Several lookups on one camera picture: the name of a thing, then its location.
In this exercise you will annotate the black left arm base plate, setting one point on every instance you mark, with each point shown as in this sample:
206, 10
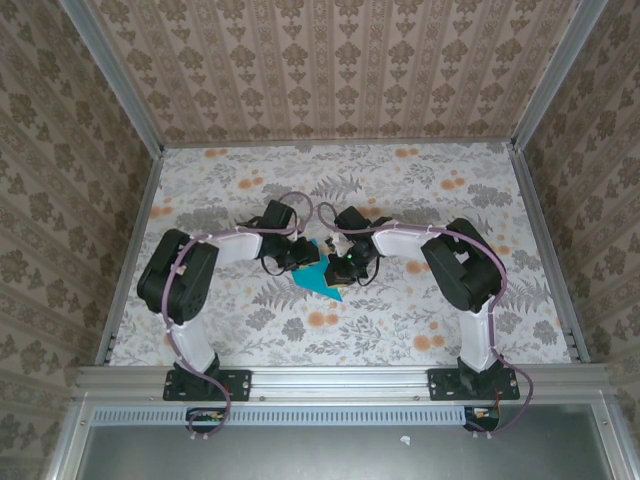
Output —
237, 385

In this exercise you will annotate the floral patterned table cover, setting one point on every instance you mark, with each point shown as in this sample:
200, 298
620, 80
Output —
250, 170

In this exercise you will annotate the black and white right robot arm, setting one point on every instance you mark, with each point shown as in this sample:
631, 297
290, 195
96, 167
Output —
465, 270

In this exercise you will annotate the aluminium corner post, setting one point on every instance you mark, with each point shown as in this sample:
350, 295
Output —
120, 75
552, 75

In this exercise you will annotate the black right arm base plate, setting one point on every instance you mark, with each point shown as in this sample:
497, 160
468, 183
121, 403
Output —
442, 385

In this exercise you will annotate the aluminium cross rail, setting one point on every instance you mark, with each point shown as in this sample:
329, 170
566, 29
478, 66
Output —
340, 382

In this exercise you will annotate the aluminium lower frame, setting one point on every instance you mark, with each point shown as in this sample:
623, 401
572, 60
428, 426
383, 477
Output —
74, 440

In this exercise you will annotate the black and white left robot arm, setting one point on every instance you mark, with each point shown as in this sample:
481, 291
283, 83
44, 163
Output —
175, 285

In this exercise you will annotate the grey metal sheet panel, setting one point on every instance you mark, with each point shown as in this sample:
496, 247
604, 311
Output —
325, 455

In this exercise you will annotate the blue paper sheet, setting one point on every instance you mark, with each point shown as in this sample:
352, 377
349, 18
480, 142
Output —
312, 280

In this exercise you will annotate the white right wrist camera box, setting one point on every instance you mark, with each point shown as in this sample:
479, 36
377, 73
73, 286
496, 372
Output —
337, 245

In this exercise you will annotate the aluminium side rail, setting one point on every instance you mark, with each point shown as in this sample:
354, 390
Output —
131, 250
546, 250

